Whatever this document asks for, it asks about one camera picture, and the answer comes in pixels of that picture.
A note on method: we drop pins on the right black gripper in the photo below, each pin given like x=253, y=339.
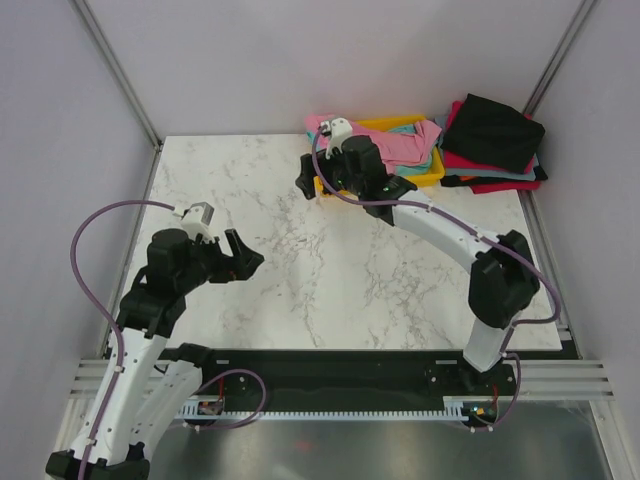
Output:
x=306, y=178

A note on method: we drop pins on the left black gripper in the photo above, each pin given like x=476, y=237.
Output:
x=243, y=263

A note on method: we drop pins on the pink t shirt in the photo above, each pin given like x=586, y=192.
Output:
x=412, y=149

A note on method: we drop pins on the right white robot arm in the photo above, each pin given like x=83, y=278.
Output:
x=501, y=280

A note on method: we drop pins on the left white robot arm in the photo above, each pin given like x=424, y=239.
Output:
x=144, y=384

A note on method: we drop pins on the yellow plastic bin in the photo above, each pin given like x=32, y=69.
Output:
x=435, y=173

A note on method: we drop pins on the teal t shirt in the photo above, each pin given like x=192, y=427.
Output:
x=411, y=170

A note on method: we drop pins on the black bottom t shirt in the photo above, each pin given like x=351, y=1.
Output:
x=453, y=180

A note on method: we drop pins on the black folded t shirt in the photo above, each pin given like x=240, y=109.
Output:
x=491, y=133

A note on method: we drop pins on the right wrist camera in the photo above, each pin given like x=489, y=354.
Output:
x=337, y=131

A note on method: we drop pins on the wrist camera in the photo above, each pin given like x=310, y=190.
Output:
x=337, y=131
x=195, y=220

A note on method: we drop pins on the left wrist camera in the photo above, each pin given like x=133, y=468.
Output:
x=195, y=220

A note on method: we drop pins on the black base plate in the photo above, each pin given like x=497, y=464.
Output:
x=318, y=381

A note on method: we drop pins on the white cable duct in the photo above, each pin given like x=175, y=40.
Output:
x=194, y=410

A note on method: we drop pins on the left aluminium post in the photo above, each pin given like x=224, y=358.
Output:
x=98, y=37

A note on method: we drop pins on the aluminium post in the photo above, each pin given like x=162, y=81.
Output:
x=98, y=37
x=570, y=36

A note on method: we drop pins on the right aluminium post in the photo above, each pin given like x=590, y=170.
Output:
x=570, y=36

